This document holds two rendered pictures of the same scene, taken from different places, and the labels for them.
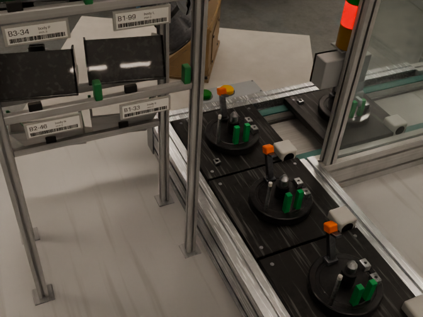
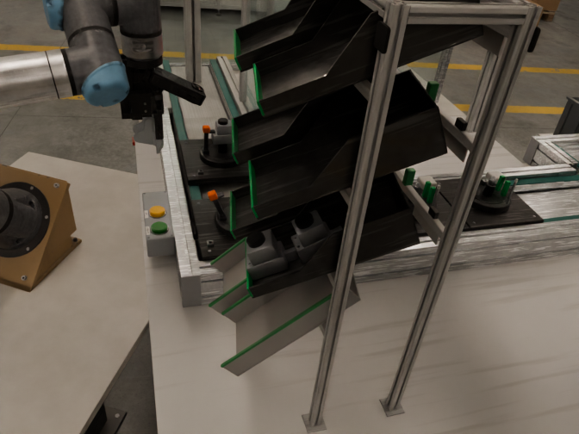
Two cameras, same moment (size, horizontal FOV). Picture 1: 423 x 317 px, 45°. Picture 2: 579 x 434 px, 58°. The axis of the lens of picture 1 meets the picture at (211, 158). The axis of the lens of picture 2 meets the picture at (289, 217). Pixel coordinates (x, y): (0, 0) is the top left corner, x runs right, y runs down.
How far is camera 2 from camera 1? 1.26 m
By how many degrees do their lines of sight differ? 62
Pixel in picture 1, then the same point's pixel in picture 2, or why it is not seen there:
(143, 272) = (364, 329)
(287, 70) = (90, 182)
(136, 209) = not seen: hidden behind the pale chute
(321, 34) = not seen: outside the picture
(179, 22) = (21, 205)
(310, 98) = (195, 166)
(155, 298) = (390, 324)
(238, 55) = not seen: hidden behind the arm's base
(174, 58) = (48, 244)
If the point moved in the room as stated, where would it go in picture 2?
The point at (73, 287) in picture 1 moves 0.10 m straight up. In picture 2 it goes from (381, 381) to (390, 352)
